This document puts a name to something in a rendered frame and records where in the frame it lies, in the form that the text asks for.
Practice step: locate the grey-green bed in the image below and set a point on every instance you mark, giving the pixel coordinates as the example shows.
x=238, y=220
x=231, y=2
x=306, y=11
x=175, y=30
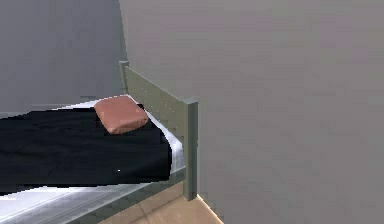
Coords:
x=160, y=100

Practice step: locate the salmon pink pillow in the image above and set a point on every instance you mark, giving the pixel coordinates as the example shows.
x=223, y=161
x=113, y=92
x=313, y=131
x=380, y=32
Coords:
x=120, y=114

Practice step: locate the black blanket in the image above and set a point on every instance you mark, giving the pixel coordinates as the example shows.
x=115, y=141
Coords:
x=76, y=150

